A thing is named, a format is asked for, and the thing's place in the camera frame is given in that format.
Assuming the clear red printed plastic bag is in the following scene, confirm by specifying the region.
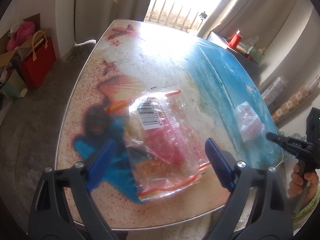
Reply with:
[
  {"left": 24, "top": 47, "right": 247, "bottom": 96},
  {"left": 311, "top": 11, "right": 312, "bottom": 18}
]
[{"left": 235, "top": 101, "right": 265, "bottom": 142}]

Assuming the clear red snack wrapper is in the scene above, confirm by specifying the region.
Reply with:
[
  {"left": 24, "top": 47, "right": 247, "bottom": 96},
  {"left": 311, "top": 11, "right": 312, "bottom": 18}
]
[{"left": 106, "top": 86, "right": 209, "bottom": 202}]

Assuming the person's right hand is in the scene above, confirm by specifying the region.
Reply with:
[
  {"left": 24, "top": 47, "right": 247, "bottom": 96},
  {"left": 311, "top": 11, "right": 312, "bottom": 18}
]
[{"left": 287, "top": 164, "right": 319, "bottom": 207}]

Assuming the right fuzzy green sleeve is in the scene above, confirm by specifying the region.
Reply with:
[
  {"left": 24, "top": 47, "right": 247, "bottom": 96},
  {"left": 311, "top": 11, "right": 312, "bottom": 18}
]
[{"left": 292, "top": 185, "right": 319, "bottom": 224}]

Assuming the rolled patterned mat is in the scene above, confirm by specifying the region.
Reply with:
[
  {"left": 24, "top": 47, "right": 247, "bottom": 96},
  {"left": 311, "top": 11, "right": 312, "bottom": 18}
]
[{"left": 272, "top": 75, "right": 319, "bottom": 124}]

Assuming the tissue paper package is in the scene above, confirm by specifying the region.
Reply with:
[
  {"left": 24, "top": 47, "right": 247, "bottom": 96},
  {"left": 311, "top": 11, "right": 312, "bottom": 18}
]
[{"left": 261, "top": 77, "right": 287, "bottom": 107}]

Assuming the grey cabinet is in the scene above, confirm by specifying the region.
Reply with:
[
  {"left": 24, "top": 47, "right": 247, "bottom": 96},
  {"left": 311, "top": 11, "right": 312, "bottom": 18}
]
[{"left": 206, "top": 31, "right": 263, "bottom": 81}]

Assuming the green plastic basket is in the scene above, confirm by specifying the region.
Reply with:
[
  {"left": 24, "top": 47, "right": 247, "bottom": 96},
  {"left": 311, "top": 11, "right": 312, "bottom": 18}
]
[{"left": 247, "top": 46, "right": 264, "bottom": 63}]

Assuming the red thermos bottle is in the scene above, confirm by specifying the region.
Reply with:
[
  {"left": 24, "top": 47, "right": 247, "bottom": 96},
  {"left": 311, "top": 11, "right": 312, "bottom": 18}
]
[{"left": 228, "top": 30, "right": 242, "bottom": 50}]

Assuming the red gift bag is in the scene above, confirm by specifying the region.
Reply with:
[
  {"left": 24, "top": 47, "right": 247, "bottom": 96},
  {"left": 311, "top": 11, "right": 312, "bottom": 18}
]
[{"left": 18, "top": 30, "right": 56, "bottom": 89}]

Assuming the beige curtain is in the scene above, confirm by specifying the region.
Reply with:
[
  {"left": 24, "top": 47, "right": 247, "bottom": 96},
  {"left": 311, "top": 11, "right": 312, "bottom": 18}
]
[{"left": 197, "top": 0, "right": 297, "bottom": 47}]

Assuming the cardboard box with pink bag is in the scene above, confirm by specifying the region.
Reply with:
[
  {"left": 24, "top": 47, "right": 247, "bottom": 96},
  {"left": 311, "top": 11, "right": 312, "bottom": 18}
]
[{"left": 1, "top": 14, "right": 51, "bottom": 68}]

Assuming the window railing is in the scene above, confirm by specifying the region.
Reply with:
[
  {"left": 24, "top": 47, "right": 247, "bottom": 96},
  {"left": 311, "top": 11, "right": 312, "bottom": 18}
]
[{"left": 144, "top": 0, "right": 203, "bottom": 33}]

